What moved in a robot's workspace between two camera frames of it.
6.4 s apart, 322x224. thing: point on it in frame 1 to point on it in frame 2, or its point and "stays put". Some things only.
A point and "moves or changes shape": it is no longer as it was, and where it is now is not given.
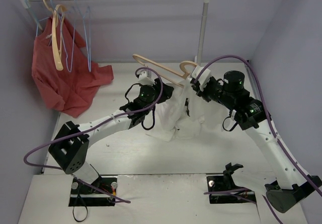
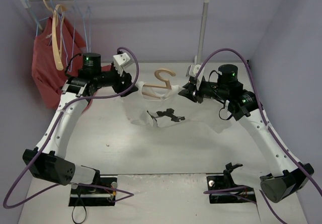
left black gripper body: [166, 90] to [123, 82]
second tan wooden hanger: [58, 12] stays put
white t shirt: [182, 113] moves or changes shape
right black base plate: [217, 183] stays put
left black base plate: [83, 195] stays put
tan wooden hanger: [184, 75] moves or changes shape
